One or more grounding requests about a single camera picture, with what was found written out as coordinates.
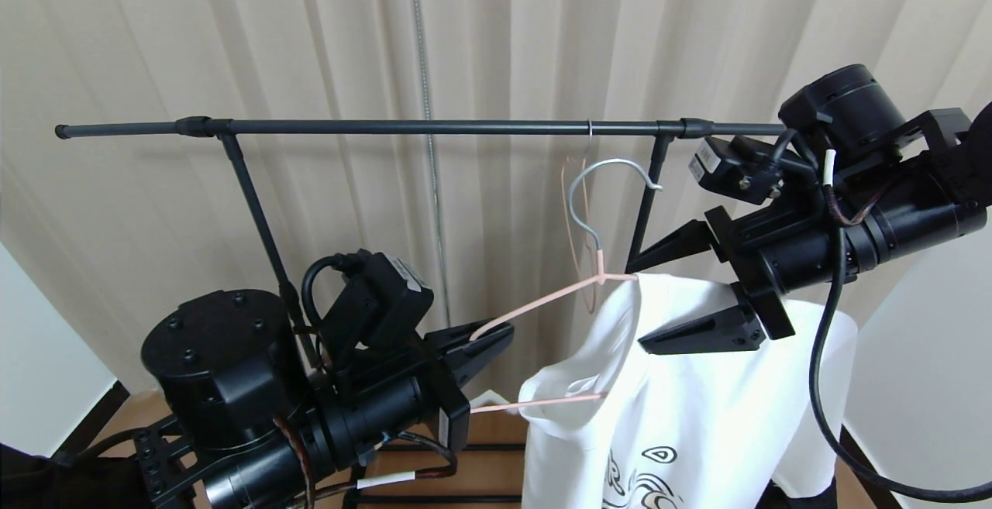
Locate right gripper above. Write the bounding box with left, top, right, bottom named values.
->
left=626, top=164, right=989, bottom=355

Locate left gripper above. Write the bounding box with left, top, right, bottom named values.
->
left=203, top=322, right=516, bottom=509

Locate pink clothes hanger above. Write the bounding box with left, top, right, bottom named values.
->
left=560, top=120, right=598, bottom=315
left=467, top=158, right=665, bottom=415

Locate white t-shirt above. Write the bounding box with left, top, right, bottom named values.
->
left=518, top=273, right=859, bottom=509

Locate black clothes rack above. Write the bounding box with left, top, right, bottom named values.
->
left=54, top=116, right=787, bottom=509

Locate beige curtain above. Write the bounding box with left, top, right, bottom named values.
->
left=0, top=0, right=992, bottom=417

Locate black cable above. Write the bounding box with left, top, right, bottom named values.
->
left=767, top=128, right=992, bottom=504
left=301, top=253, right=363, bottom=332

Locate silver curtain bead chain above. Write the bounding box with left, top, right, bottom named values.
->
left=408, top=0, right=452, bottom=324

